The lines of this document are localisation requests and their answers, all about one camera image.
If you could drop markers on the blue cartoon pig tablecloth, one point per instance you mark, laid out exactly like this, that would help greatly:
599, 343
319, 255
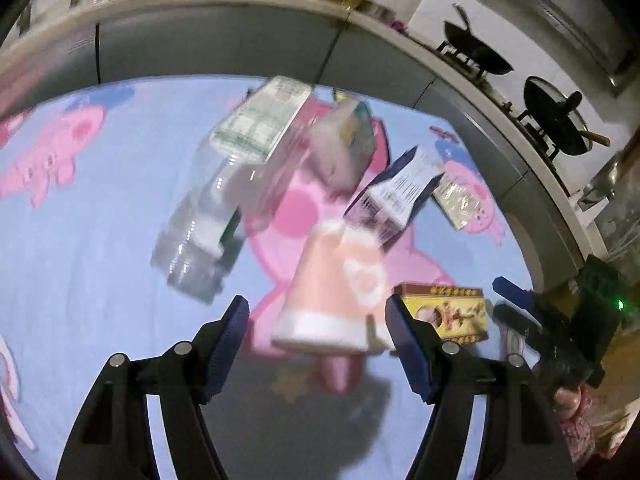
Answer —
100, 260

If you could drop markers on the black frying pan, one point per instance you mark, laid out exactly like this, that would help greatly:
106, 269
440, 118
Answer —
475, 52

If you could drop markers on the black gas stove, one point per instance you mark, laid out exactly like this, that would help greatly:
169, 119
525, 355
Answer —
500, 95

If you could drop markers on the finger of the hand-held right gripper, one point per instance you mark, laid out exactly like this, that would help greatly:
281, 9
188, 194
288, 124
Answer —
515, 322
512, 292

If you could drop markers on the black wok with glass lid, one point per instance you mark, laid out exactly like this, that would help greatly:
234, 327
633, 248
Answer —
555, 115

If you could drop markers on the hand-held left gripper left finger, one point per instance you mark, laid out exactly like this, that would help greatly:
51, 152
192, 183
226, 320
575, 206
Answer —
227, 345

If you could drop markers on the small pale packet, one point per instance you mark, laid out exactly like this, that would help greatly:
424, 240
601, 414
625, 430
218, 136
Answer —
455, 202

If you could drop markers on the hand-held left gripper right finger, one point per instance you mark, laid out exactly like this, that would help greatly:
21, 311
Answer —
407, 345

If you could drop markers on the green and white box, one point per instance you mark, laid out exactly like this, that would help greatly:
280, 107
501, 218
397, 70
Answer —
260, 120

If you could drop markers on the steel range hood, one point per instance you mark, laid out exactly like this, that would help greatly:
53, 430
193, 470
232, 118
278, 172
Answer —
565, 10

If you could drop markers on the steel wok lid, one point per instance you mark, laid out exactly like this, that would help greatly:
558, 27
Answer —
597, 187

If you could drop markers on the yellow and red box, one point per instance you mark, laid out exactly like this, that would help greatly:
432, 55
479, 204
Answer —
450, 315

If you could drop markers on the pink paper cup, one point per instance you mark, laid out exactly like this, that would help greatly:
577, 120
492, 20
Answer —
325, 285

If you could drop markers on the clear plastic bottle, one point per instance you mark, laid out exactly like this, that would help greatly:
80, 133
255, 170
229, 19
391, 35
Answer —
190, 255

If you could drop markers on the dark blue box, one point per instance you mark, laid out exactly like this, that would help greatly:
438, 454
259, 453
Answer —
395, 195

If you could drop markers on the wooden glass door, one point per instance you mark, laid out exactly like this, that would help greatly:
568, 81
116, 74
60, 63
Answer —
625, 210

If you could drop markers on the grey kitchen cabinet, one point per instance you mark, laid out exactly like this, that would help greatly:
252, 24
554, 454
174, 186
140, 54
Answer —
200, 45

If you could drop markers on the purple cloth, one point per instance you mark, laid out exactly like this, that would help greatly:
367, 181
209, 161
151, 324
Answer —
397, 26

